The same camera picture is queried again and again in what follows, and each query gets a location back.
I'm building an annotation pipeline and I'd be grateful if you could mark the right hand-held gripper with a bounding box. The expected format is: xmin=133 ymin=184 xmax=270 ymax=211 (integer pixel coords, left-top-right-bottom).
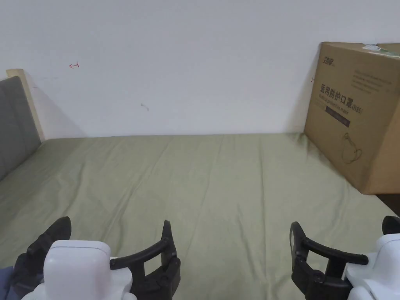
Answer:
xmin=290 ymin=215 xmax=400 ymax=300

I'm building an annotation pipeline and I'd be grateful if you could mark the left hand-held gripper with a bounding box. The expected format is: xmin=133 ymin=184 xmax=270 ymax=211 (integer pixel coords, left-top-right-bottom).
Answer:
xmin=12 ymin=216 xmax=182 ymax=300

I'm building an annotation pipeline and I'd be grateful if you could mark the dark blue garment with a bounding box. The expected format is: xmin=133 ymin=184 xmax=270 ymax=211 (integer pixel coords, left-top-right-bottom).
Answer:
xmin=0 ymin=266 xmax=16 ymax=300

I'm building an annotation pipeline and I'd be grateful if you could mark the bed with pale green sheet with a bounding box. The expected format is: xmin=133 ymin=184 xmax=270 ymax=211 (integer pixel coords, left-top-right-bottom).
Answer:
xmin=0 ymin=132 xmax=400 ymax=300

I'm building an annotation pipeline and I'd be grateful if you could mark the large brown cardboard carton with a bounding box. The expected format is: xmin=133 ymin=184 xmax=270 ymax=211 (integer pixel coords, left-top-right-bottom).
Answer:
xmin=304 ymin=42 xmax=400 ymax=195

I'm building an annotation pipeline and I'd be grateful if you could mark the grey padded headboard, wooden frame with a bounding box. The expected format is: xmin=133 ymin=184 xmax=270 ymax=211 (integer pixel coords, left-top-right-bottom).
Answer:
xmin=0 ymin=68 xmax=43 ymax=182

